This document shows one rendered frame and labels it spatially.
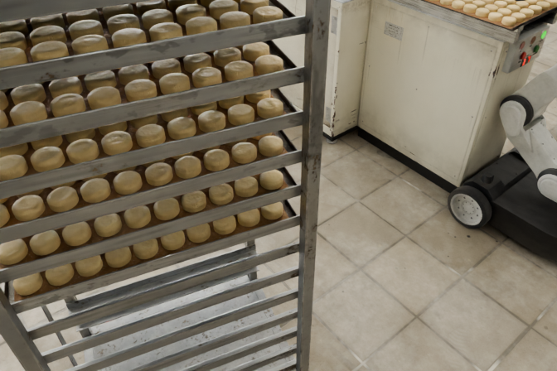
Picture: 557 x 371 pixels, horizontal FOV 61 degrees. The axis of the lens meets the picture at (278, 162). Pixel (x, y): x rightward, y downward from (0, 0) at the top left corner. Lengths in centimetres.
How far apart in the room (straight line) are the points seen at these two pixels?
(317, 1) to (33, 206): 59
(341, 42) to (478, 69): 65
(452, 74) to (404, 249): 79
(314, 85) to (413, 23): 150
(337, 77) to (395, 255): 92
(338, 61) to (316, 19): 165
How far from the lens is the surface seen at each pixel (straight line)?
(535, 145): 231
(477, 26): 213
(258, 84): 81
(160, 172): 91
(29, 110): 82
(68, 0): 70
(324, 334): 191
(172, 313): 115
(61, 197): 92
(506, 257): 233
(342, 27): 235
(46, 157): 87
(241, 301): 181
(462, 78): 221
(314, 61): 80
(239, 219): 106
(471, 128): 227
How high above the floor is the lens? 163
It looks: 39 degrees down
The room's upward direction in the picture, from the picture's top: 1 degrees counter-clockwise
